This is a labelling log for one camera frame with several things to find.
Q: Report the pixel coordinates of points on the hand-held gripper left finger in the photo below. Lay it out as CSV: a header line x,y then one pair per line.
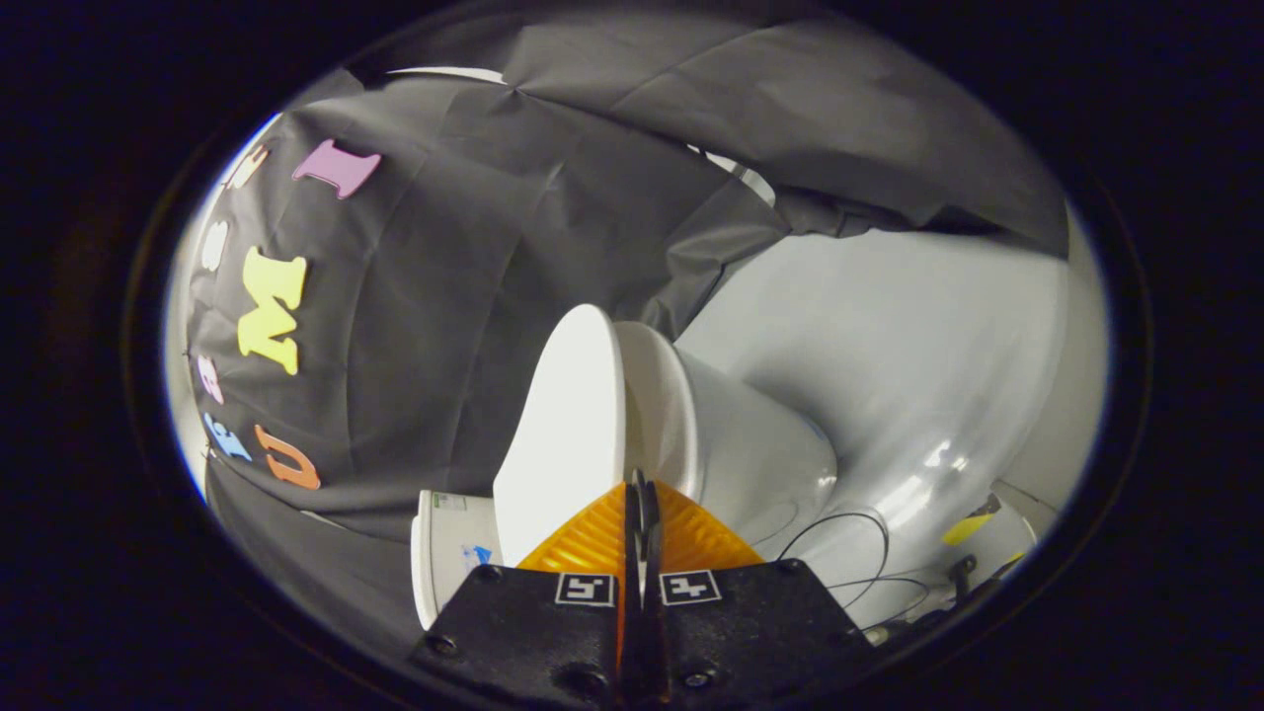
x,y
533,632

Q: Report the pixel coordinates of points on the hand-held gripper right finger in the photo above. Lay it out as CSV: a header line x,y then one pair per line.
x,y
750,632

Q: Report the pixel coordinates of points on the white toilet lid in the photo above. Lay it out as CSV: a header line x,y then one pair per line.
x,y
568,425

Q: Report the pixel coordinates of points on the white toilet tank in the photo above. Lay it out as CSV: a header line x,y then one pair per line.
x,y
444,553

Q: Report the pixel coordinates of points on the white toilet bowl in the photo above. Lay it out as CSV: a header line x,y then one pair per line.
x,y
750,454

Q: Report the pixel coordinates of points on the white device with yellow label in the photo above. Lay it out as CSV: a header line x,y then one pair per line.
x,y
1002,543

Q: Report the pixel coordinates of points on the black backdrop cloth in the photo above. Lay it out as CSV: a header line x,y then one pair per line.
x,y
444,326

